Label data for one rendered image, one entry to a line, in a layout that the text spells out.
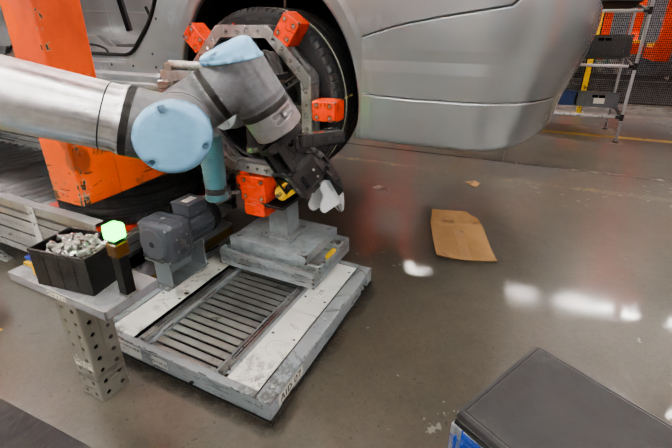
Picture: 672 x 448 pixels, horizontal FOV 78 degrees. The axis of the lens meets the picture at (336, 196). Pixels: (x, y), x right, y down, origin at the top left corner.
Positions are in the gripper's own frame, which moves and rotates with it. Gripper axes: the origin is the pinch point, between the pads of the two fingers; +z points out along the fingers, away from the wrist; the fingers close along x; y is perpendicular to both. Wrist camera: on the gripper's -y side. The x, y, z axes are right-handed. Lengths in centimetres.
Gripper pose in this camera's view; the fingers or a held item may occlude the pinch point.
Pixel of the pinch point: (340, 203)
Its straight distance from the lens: 84.4
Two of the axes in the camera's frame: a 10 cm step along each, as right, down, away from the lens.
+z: 4.7, 7.3, 5.0
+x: 6.4, 1.1, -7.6
